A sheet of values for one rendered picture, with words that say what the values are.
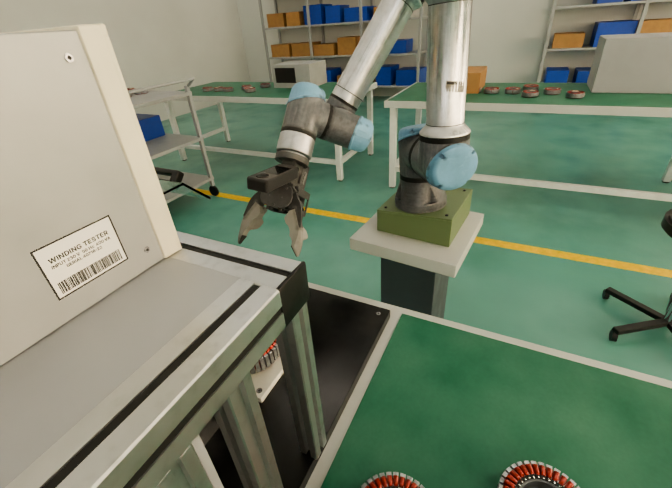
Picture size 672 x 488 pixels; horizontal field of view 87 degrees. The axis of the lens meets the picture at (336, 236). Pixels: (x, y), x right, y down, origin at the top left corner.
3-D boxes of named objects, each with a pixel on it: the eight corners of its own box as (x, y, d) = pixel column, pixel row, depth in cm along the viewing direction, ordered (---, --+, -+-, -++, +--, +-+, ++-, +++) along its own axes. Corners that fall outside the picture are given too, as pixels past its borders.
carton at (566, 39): (551, 46, 531) (554, 32, 522) (579, 45, 516) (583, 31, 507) (551, 48, 501) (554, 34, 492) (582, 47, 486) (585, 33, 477)
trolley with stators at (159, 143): (150, 183, 369) (112, 77, 316) (225, 196, 327) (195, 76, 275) (95, 207, 323) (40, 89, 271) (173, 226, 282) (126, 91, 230)
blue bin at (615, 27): (589, 44, 511) (595, 21, 496) (624, 43, 494) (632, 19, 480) (592, 47, 479) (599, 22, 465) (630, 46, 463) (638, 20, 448)
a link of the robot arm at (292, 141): (306, 131, 70) (271, 128, 73) (301, 153, 70) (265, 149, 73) (320, 146, 77) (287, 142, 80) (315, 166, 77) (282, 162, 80)
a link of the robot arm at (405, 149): (430, 161, 108) (430, 115, 102) (452, 174, 97) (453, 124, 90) (392, 169, 107) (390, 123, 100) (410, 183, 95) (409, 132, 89)
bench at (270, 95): (227, 139, 492) (214, 81, 454) (377, 153, 402) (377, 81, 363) (177, 161, 425) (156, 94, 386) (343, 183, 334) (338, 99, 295)
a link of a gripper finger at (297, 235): (319, 253, 73) (306, 213, 76) (307, 250, 68) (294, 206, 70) (305, 258, 74) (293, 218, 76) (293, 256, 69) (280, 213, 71)
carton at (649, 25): (628, 43, 493) (635, 19, 478) (661, 42, 478) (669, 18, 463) (633, 45, 462) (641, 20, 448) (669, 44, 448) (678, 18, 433)
